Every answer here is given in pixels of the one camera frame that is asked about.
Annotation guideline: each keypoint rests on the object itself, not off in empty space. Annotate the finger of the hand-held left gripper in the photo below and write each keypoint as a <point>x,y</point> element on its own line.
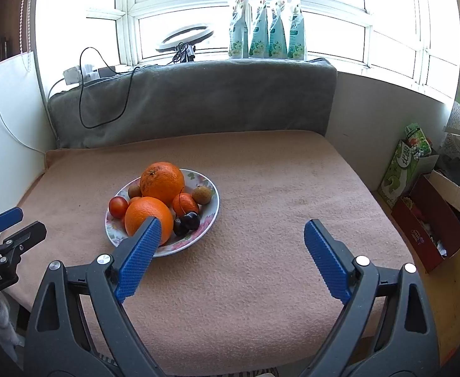
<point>6,216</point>
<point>25,235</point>

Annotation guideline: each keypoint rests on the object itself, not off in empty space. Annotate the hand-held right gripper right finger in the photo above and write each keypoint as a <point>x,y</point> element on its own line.
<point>328,259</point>

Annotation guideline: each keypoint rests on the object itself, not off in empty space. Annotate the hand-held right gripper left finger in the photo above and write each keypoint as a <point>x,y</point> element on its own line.
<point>139,259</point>

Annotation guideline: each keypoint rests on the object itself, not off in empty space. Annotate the large smooth orange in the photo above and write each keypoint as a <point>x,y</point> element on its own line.
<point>145,218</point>

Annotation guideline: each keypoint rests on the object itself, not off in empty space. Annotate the dark cherry with long stem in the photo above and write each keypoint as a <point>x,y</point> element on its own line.
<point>180,227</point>

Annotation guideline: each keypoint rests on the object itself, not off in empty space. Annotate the red cherry tomato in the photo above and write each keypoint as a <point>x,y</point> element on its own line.
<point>118,206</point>

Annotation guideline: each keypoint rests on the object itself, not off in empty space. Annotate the brown longan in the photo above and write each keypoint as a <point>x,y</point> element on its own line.
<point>202,195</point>
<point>134,191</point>

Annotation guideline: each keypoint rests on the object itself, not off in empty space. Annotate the small mandarin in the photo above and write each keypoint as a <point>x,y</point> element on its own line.
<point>186,204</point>

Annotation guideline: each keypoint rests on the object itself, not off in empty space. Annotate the large spotted orange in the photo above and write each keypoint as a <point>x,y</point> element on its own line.
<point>162,182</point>

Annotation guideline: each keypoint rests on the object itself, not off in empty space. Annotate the floral white plate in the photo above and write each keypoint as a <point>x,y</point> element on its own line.
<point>210,212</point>

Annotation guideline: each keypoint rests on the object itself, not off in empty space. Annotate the white fluffy garment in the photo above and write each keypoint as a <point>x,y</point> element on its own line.
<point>2,318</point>

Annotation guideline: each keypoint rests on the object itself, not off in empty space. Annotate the white side panel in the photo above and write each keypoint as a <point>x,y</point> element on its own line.
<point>10,125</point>

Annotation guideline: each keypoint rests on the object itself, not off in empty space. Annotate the red cardboard box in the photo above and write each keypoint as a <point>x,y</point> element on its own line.
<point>430,224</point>

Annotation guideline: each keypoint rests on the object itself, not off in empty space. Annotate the green carton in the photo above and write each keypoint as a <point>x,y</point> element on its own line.
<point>400,172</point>

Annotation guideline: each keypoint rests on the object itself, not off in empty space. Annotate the white power adapter box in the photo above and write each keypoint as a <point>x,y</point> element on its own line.
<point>73,74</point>

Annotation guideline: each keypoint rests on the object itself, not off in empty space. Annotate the grey blanket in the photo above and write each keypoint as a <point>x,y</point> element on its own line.
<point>233,98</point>

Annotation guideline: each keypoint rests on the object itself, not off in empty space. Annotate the floral refill pouch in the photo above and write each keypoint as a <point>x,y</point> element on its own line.
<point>277,31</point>
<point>258,31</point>
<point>237,31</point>
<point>297,31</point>

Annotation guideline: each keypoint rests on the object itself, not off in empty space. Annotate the white window frame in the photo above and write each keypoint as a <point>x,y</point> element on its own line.
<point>198,6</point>

